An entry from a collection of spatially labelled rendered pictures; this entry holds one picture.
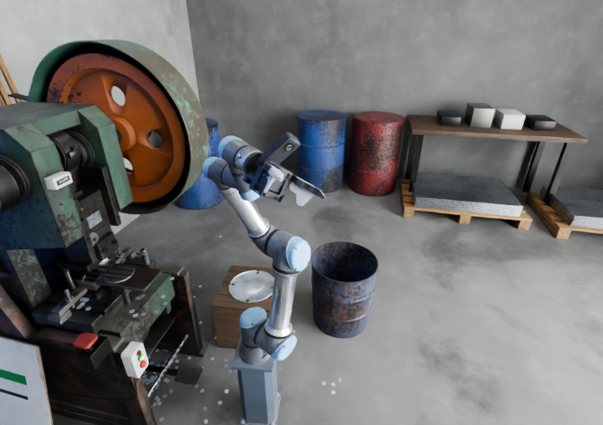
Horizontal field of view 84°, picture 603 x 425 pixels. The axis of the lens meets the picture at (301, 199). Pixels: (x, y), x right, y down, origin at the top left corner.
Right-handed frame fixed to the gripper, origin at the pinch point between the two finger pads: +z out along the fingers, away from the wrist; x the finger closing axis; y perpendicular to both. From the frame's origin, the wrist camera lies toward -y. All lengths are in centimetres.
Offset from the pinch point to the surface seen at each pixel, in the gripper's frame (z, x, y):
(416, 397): 11, -144, 81
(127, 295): -83, -18, 87
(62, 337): -83, 1, 109
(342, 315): -43, -130, 69
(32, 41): -264, 28, 12
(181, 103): -97, -9, -1
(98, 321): -75, -7, 95
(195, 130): -95, -19, 7
